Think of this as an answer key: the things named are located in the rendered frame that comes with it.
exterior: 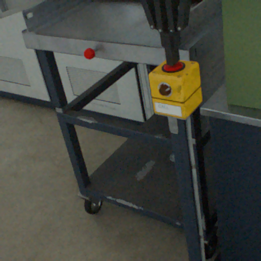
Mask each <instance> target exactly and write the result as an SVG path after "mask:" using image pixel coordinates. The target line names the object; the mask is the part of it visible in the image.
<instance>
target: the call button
mask: <svg viewBox="0 0 261 261"><path fill-rule="evenodd" d="M182 67H183V64H182V63H181V62H177V63H176V64H175V65H174V66H170V65H167V64H166V65H165V66H164V69H165V70H180V69H181V68H182Z"/></svg>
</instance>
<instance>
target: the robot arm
mask: <svg viewBox="0 0 261 261"><path fill-rule="evenodd" d="M140 1H141V3H142V6H143V9H144V12H145V14H146V18H147V21H148V23H149V26H150V28H151V29H152V30H154V29H155V30H158V32H159V33H160V40H161V45H162V47H164V49H165V57H166V61H167V65H170V66H174V65H175V64H176V63H177V62H178V61H179V60H180V56H179V46H180V45H181V36H180V31H182V30H183V29H185V28H186V27H187V26H188V22H189V13H190V8H191V0H180V2H179V10H178V0H140Z"/></svg>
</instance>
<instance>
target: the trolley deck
mask: <svg viewBox="0 0 261 261"><path fill-rule="evenodd" d="M22 36H23V39H24V42H25V44H26V48H29V49H34V50H42V51H51V52H58V53H63V54H71V55H80V56H84V55H83V53H84V50H85V49H87V48H92V49H94V48H97V51H96V52H95V57H94V58H105V59H113V60H118V61H126V62H134V63H139V64H146V65H155V66H159V65H160V64H161V63H162V62H164V61H165V60H166V57H165V49H164V47H162V45H161V40H160V33H159V32H158V30H155V29H154V30H152V29H151V28H150V26H149V23H148V21H147V18H146V14H145V12H144V9H143V6H142V3H141V1H140V0H95V1H93V2H91V3H89V4H87V5H86V6H84V7H82V8H80V9H79V10H77V11H75V12H74V13H72V14H70V15H69V16H66V17H65V18H63V19H61V20H59V21H57V22H56V23H54V24H53V25H51V26H49V27H47V28H46V29H43V30H41V31H40V32H38V33H36V34H32V33H27V29H24V30H22ZM223 39H224V34H223V14H222V13H221V14H220V15H219V16H217V17H216V19H215V20H213V21H212V22H211V23H210V24H209V25H208V26H206V27H205V28H204V29H202V30H201V31H200V32H199V33H198V34H197V35H196V36H194V38H193V39H191V40H190V41H189V42H188V43H186V44H185V45H184V46H183V47H182V48H180V49H179V56H180V60H184V61H193V62H197V63H199V62H200V61H201V60H202V59H203V58H204V57H205V56H206V55H208V54H209V53H210V52H212V50H213V49H214V48H215V47H216V46H217V45H218V44H219V43H220V42H222V41H223Z"/></svg>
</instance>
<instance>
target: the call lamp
mask: <svg viewBox="0 0 261 261"><path fill-rule="evenodd" d="M158 92H159V93H160V95H162V96H166V97H169V96H170V95H172V87H171V86H170V84H169V83H166V82H161V83H159V84H158Z"/></svg>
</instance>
